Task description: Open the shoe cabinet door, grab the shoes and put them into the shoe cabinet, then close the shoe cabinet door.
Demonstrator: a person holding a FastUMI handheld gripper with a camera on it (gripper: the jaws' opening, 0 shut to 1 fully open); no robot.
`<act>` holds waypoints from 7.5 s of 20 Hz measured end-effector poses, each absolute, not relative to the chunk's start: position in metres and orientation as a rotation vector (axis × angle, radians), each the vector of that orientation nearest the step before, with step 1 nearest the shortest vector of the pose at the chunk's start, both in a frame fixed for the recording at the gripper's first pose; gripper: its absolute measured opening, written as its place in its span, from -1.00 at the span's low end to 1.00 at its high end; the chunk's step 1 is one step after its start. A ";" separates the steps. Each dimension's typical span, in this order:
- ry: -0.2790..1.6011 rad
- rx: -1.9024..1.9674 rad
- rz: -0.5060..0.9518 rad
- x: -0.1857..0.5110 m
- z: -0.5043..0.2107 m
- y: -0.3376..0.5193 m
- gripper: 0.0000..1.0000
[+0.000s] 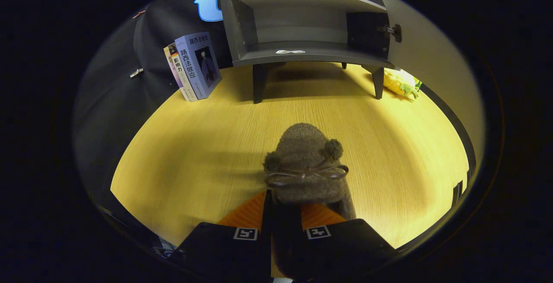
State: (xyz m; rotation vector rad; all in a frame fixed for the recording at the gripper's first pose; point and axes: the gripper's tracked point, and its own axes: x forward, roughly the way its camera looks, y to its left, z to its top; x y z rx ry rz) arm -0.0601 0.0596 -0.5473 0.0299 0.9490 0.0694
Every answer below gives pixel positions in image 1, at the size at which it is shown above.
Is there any white book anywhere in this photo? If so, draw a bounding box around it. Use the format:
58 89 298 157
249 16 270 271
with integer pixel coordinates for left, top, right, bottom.
168 42 194 102

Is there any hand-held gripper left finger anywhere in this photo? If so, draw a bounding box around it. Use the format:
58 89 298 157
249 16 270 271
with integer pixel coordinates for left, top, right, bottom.
173 190 273 283

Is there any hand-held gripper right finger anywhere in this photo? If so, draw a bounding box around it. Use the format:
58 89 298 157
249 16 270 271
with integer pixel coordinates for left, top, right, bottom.
300 203 398 283

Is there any black backdrop cloth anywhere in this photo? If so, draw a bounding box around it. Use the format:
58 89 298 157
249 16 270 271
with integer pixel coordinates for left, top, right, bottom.
73 0 236 236

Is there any yellow plush toy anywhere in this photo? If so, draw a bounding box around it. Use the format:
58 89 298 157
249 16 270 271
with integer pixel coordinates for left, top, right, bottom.
384 68 423 100

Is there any metal door hinge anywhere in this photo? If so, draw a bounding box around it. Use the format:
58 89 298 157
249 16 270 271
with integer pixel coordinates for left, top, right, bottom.
377 24 402 43

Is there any brown fluffy shoe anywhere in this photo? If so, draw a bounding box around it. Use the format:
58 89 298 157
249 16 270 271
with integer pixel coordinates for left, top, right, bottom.
263 122 357 280

